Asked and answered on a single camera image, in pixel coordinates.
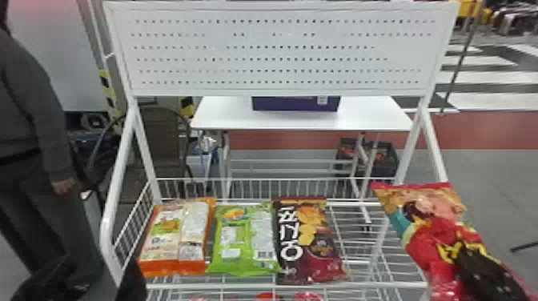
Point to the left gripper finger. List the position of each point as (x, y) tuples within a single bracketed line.
[(131, 283)]

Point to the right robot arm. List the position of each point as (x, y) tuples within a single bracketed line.
[(489, 277)]

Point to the orange snack packet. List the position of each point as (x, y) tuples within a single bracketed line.
[(176, 239)]

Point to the green snack packet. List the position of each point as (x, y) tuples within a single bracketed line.
[(241, 239)]

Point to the dark red snack packet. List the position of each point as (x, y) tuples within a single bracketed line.
[(307, 248)]

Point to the person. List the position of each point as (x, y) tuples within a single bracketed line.
[(29, 126)]

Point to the blue box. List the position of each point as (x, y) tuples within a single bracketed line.
[(294, 103)]

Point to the black crate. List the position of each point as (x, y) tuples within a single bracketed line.
[(384, 157)]

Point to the white side table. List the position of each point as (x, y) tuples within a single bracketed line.
[(370, 115)]

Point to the yellow black striped post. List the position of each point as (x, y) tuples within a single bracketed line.
[(107, 90), (187, 107)]

